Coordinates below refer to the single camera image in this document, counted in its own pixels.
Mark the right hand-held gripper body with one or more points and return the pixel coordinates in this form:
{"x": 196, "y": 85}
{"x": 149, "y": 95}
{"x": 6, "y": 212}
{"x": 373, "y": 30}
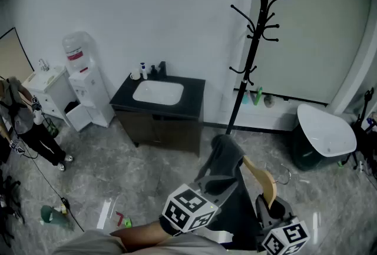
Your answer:
{"x": 282, "y": 236}

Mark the white flat strip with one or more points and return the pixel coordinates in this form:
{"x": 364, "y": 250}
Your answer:
{"x": 103, "y": 214}

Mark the clear water bottle red label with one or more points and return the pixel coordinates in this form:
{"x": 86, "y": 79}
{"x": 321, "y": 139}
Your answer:
{"x": 77, "y": 50}

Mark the white water dispenser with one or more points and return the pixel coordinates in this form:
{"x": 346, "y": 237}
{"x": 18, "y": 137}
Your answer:
{"x": 88, "y": 92}

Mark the white cabinet with sink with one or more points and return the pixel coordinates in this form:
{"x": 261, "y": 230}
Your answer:
{"x": 48, "y": 86}

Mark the person's grey shirt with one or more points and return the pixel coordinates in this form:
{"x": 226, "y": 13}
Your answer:
{"x": 88, "y": 243}

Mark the black metal coat rack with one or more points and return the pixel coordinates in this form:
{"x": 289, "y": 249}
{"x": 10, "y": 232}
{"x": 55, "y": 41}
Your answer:
{"x": 249, "y": 57}

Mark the grey round object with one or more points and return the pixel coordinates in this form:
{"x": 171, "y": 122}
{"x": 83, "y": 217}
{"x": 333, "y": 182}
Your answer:
{"x": 268, "y": 101}

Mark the person's left forearm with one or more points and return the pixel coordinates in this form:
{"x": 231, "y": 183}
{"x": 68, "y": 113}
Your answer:
{"x": 141, "y": 234}

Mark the red angled piece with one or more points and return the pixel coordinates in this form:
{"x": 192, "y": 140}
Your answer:
{"x": 119, "y": 218}

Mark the white sink basin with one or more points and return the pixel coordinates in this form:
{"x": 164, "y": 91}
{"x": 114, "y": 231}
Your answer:
{"x": 158, "y": 92}

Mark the black soap dispenser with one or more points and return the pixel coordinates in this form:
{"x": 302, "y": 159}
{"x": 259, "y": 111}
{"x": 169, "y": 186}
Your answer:
{"x": 154, "y": 72}

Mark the black framed board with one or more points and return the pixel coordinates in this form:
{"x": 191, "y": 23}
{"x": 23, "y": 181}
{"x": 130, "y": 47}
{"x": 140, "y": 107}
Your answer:
{"x": 11, "y": 56}

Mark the green bucket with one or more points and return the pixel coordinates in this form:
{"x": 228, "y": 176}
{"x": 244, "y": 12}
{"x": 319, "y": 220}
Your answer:
{"x": 52, "y": 128}

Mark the chrome faucet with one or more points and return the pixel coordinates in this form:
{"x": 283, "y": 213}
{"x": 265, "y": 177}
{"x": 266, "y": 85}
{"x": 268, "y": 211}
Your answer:
{"x": 44, "y": 65}

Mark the teal bottle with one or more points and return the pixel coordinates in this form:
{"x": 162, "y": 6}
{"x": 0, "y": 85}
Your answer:
{"x": 245, "y": 98}

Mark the dark vanity cabinet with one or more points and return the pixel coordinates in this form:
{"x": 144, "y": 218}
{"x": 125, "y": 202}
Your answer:
{"x": 165, "y": 127}

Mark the white spray bottle blue cap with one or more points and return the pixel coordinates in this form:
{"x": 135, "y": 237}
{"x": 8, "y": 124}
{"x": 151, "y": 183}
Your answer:
{"x": 143, "y": 72}

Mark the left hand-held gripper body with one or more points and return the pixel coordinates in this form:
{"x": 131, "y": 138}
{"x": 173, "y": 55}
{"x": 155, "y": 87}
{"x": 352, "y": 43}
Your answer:
{"x": 188, "y": 206}

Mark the black tripod stand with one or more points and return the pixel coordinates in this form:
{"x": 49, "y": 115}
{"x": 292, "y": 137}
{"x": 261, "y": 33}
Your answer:
{"x": 363, "y": 130}

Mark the green bottle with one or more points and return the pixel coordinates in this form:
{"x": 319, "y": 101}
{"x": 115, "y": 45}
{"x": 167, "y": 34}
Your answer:
{"x": 258, "y": 96}

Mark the wooden hanger with metal hook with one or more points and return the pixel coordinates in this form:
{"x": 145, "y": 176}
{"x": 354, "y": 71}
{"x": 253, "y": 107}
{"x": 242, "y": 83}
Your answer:
{"x": 266, "y": 181}

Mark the dark grey garment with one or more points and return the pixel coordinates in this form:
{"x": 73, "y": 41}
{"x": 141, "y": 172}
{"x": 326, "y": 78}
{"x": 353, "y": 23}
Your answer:
{"x": 226, "y": 156}

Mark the small green object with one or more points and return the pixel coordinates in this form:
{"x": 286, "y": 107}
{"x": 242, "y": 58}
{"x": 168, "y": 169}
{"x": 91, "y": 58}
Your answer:
{"x": 127, "y": 222}

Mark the white cup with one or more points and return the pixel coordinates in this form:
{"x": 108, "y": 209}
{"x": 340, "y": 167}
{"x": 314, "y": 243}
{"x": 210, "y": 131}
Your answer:
{"x": 135, "y": 74}

